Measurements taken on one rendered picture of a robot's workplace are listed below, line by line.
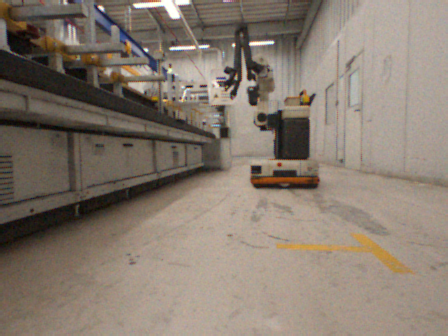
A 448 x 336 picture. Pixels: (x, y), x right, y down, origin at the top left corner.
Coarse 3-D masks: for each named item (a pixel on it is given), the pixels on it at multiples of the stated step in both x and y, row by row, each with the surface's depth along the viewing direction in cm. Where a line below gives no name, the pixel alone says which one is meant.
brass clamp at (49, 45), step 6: (48, 36) 107; (42, 42) 108; (48, 42) 107; (54, 42) 108; (60, 42) 112; (48, 48) 107; (54, 48) 109; (60, 48) 112; (66, 54) 115; (66, 60) 120; (72, 60) 120
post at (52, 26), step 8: (48, 0) 109; (56, 0) 111; (48, 24) 110; (56, 24) 111; (48, 32) 110; (56, 32) 111; (48, 56) 111; (56, 56) 110; (48, 64) 111; (56, 64) 110
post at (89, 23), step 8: (88, 0) 133; (88, 8) 133; (88, 16) 134; (88, 24) 134; (88, 32) 134; (88, 40) 134; (88, 72) 135; (96, 72) 137; (88, 80) 135; (96, 80) 137
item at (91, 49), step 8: (24, 48) 116; (32, 48) 116; (40, 48) 115; (64, 48) 114; (72, 48) 114; (80, 48) 113; (88, 48) 113; (96, 48) 112; (104, 48) 112; (112, 48) 111; (120, 48) 111; (32, 56) 118; (40, 56) 118
